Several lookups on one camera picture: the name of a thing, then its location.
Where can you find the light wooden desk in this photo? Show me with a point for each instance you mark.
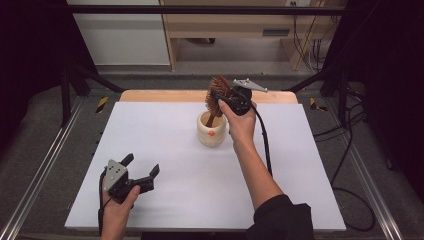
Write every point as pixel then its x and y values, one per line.
pixel 226 25

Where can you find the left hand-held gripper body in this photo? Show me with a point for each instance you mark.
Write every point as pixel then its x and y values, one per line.
pixel 116 175

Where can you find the person's left hand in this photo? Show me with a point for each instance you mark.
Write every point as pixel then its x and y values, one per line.
pixel 116 210

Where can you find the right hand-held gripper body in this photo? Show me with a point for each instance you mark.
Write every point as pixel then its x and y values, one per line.
pixel 241 100

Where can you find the aluminium floor rail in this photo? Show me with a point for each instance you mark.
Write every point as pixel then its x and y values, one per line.
pixel 388 226
pixel 40 173

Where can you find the person's right hand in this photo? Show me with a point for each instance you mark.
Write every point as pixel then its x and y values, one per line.
pixel 241 128

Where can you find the cream ceramic cup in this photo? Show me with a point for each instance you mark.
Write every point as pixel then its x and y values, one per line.
pixel 211 136

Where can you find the white cabinet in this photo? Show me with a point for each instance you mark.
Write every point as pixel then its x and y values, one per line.
pixel 126 40

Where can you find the black curtain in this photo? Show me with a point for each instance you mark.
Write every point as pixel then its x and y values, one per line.
pixel 30 66
pixel 393 83

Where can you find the brown wooden hairbrush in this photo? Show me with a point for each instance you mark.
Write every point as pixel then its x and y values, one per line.
pixel 220 85

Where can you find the black metal stand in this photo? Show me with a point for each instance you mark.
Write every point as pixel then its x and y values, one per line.
pixel 342 100
pixel 65 100

